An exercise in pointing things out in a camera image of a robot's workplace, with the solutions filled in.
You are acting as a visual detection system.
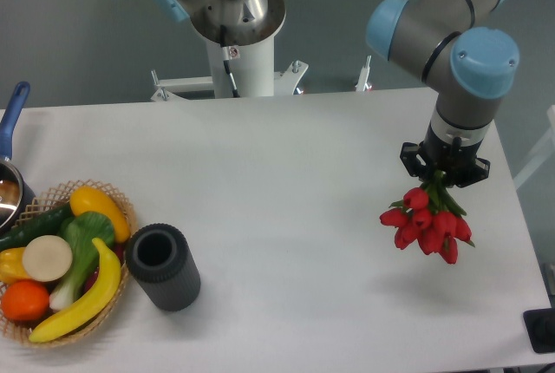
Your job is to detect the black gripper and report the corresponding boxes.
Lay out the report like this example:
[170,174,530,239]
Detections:
[400,126,491,187]

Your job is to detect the red tulip bouquet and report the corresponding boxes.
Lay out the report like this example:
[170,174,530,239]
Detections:
[379,171,473,265]

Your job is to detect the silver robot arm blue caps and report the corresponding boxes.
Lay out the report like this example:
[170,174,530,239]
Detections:
[157,0,519,187]

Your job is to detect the dark grey ribbed vase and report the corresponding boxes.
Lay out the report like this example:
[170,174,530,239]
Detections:
[125,223,201,311]

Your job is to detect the black device at table edge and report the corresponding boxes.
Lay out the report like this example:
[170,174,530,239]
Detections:
[523,308,554,354]

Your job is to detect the yellow plastic banana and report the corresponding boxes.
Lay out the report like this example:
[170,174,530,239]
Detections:
[29,238,121,344]

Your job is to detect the green bok choy toy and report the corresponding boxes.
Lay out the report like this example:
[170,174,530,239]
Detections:
[49,212,114,312]

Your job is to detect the yellow lemon toy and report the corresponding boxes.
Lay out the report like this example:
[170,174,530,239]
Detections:
[69,186,131,244]

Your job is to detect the woven wicker basket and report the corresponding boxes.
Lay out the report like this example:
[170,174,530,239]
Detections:
[1,180,138,348]

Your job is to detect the green cucumber toy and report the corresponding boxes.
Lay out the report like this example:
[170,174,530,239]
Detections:
[1,203,73,252]

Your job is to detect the beige round mushroom toy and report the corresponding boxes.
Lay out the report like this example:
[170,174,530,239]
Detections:
[22,235,73,282]

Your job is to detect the orange plastic fruit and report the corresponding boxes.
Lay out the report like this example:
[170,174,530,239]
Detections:
[1,280,49,321]

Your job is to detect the yellow bell pepper toy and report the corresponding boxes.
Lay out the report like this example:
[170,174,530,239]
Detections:
[0,247,30,285]

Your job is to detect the white frame at right edge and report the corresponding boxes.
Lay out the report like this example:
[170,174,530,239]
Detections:
[513,105,554,190]

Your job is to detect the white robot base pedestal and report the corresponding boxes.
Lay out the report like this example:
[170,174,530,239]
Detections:
[149,0,310,102]

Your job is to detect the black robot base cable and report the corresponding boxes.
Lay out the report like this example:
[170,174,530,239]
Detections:
[218,24,241,99]

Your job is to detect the blue handled steel pot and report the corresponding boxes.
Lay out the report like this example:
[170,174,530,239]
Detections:
[0,81,36,238]

